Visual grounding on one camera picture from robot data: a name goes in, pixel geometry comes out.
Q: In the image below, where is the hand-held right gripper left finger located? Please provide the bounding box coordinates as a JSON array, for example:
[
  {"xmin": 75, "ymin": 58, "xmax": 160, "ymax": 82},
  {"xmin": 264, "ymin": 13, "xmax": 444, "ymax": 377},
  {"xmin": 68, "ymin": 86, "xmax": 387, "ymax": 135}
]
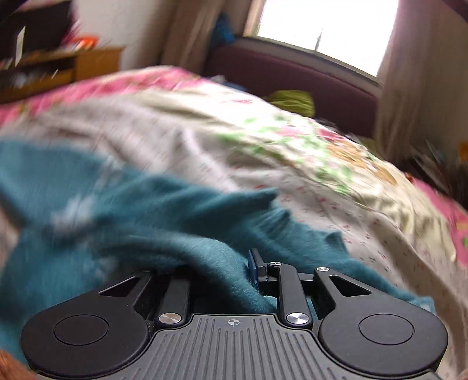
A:
[{"xmin": 99, "ymin": 268, "xmax": 192, "ymax": 327}]

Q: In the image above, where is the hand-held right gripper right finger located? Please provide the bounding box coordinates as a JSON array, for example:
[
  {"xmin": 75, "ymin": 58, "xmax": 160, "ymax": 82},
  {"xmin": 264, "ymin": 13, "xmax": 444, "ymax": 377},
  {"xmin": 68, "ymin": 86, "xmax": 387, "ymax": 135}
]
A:
[{"xmin": 248, "ymin": 248, "xmax": 374, "ymax": 327}]

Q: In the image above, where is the teal fuzzy garment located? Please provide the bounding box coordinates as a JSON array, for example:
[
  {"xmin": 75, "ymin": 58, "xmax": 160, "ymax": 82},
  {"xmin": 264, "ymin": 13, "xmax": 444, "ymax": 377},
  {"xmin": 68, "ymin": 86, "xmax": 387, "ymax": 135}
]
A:
[{"xmin": 0, "ymin": 141, "xmax": 436, "ymax": 366}]

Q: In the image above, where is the floral bed sheet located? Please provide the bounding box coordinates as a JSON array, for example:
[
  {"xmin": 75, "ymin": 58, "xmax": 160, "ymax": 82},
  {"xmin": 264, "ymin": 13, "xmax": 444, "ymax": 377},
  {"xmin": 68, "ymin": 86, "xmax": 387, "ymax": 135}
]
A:
[{"xmin": 0, "ymin": 66, "xmax": 468, "ymax": 380}]

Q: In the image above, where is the green pillow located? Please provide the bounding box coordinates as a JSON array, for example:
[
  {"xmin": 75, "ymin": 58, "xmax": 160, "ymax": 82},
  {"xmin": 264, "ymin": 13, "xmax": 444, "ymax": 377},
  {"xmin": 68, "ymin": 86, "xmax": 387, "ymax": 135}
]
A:
[{"xmin": 263, "ymin": 89, "xmax": 316, "ymax": 118}]

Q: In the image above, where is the orange cloth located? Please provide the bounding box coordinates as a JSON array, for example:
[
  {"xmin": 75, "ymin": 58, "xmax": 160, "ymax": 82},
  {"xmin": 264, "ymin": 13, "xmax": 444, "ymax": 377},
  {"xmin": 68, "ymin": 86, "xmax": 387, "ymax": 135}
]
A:
[{"xmin": 0, "ymin": 349, "xmax": 28, "ymax": 380}]

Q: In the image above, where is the dark red headboard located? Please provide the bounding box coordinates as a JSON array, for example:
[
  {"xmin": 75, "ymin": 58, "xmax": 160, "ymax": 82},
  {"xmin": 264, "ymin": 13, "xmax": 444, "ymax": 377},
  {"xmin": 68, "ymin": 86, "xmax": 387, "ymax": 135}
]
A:
[{"xmin": 203, "ymin": 38, "xmax": 381, "ymax": 137}]

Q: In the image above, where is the pile of books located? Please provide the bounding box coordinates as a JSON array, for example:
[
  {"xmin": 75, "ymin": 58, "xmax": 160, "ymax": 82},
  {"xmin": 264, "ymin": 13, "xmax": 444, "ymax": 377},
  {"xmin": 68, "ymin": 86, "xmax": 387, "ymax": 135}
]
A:
[{"xmin": 402, "ymin": 142, "xmax": 468, "ymax": 205}]

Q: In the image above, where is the blue cloth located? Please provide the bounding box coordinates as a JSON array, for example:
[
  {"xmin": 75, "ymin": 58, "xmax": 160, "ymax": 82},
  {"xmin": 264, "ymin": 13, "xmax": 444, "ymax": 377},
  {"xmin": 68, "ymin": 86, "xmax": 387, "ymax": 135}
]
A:
[{"xmin": 212, "ymin": 13, "xmax": 236, "ymax": 46}]

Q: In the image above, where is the wooden desk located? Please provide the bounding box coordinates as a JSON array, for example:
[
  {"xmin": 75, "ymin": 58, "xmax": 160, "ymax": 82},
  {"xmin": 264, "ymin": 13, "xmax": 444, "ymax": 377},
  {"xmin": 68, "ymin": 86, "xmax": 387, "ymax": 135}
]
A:
[{"xmin": 0, "ymin": 46, "xmax": 127, "ymax": 105}]

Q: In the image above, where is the beige curtain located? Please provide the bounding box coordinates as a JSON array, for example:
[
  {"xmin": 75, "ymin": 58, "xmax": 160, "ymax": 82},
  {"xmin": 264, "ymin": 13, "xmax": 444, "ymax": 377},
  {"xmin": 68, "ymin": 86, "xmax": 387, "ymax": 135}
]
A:
[
  {"xmin": 375, "ymin": 0, "xmax": 468, "ymax": 172},
  {"xmin": 161, "ymin": 0, "xmax": 266, "ymax": 75}
]

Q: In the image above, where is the window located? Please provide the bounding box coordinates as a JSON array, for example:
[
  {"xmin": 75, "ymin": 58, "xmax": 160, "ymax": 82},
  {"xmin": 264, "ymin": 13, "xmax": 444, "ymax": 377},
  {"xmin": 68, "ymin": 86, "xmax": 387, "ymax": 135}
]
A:
[{"xmin": 243, "ymin": 0, "xmax": 401, "ymax": 79}]

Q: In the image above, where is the orange box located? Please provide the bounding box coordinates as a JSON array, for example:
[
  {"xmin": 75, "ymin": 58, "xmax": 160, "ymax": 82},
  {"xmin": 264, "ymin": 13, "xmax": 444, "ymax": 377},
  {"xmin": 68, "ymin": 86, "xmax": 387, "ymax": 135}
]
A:
[{"xmin": 69, "ymin": 34, "xmax": 100, "ymax": 51}]

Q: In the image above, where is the black monitor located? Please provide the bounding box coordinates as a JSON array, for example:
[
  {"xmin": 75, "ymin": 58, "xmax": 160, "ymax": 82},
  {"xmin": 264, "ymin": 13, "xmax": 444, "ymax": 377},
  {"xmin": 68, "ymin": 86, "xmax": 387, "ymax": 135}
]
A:
[{"xmin": 0, "ymin": 0, "xmax": 81, "ymax": 63}]

